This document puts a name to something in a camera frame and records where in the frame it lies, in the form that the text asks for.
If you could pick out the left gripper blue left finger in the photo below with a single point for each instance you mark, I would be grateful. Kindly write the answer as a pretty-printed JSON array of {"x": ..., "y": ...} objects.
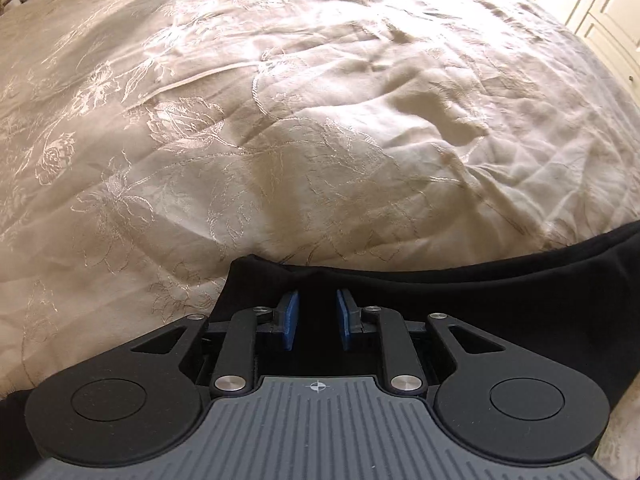
[{"x": 235, "y": 370}]

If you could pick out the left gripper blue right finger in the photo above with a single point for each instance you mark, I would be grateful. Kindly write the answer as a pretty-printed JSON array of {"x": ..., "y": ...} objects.
[{"x": 385, "y": 331}]

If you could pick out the black pants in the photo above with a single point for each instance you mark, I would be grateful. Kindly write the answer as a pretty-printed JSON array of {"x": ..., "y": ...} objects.
[{"x": 525, "y": 360}]

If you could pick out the beige embroidered bedspread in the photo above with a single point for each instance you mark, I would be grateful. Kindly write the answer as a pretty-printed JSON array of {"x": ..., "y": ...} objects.
[{"x": 147, "y": 144}]

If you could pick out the cream white wardrobe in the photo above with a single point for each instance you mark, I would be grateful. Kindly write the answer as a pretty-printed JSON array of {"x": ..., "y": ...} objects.
[{"x": 609, "y": 27}]

